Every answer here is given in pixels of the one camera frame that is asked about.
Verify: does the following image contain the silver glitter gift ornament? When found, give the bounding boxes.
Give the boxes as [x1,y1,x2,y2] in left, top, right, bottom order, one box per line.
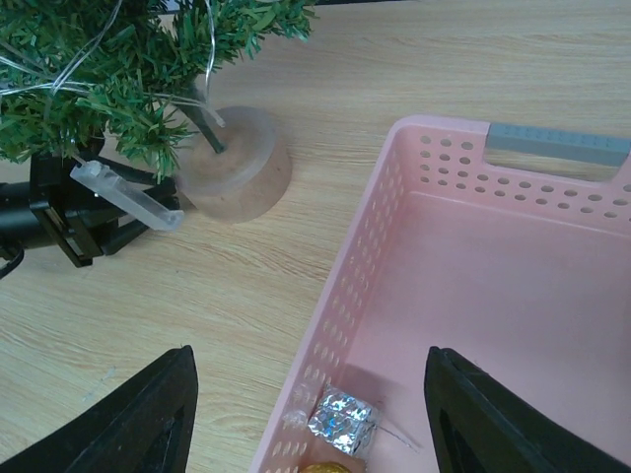
[307,384,381,459]

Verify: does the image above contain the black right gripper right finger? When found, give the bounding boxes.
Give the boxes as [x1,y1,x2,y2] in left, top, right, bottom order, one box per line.
[424,346,630,473]

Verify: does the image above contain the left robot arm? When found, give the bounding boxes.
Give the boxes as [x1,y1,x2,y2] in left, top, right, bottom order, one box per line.
[1,151,183,277]

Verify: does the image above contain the pink perforated plastic basket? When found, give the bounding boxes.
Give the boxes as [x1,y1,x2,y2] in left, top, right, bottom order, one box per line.
[250,115,630,472]

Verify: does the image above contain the round wooden tree base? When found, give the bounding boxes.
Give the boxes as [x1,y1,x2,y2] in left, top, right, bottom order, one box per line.
[175,106,292,224]

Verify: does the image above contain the clear wire fairy lights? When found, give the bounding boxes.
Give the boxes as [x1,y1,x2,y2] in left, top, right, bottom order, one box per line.
[0,0,228,129]

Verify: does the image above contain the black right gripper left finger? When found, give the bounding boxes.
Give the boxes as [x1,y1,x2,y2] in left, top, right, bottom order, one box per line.
[1,345,198,472]

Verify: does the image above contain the small green christmas tree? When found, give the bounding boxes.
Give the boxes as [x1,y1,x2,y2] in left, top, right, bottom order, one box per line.
[1,1,316,179]

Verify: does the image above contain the clear plastic battery box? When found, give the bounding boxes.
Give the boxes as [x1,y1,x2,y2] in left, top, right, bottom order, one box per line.
[70,161,184,232]

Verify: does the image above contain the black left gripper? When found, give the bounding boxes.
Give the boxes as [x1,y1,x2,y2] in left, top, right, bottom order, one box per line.
[27,155,177,267]

